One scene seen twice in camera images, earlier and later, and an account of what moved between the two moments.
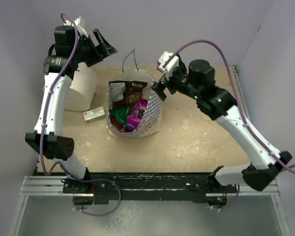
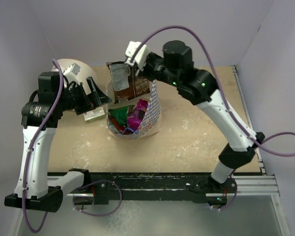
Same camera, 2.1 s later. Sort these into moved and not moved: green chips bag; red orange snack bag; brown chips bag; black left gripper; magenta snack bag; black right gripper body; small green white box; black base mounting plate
Moved: black left gripper; brown chips bag; black right gripper body
Not moved: red orange snack bag; magenta snack bag; black base mounting plate; small green white box; green chips bag
